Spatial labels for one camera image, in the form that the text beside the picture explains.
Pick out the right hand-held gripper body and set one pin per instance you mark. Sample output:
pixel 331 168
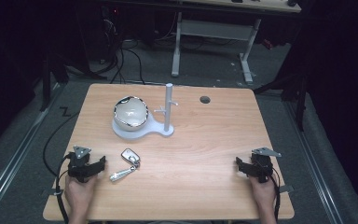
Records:
pixel 262 163

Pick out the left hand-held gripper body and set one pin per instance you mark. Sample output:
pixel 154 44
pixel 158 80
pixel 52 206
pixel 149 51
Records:
pixel 78 163

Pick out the person's left hand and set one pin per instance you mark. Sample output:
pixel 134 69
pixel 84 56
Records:
pixel 79 193

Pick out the person's right hand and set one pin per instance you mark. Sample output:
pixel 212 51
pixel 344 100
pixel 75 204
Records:
pixel 262 194

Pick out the shiny steel bowl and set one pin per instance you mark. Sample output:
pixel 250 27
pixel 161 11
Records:
pixel 131 113

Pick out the black metal stand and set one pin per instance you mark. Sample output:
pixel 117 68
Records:
pixel 51 81
pixel 292 90

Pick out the white stand with pegs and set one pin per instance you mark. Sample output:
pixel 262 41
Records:
pixel 168 105

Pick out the metal floor rail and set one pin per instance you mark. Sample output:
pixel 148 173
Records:
pixel 15 149
pixel 315 168

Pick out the desk with white frame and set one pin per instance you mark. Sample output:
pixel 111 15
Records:
pixel 214 29

